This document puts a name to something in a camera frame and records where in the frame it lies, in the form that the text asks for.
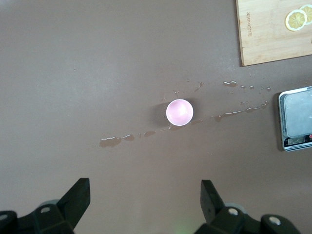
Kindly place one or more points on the wooden cutting board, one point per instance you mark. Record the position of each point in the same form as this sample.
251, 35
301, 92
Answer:
263, 36

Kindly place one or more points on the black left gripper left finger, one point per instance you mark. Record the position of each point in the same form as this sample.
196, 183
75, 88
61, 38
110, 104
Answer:
73, 204

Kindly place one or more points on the lemon slice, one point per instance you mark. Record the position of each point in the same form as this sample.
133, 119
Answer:
295, 20
309, 11

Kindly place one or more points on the silver digital kitchen scale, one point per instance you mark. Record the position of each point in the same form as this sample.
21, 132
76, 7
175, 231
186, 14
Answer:
297, 114

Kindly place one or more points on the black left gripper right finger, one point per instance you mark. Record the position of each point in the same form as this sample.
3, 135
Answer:
212, 207

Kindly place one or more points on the pink cup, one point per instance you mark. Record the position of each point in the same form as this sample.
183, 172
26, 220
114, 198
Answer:
180, 112

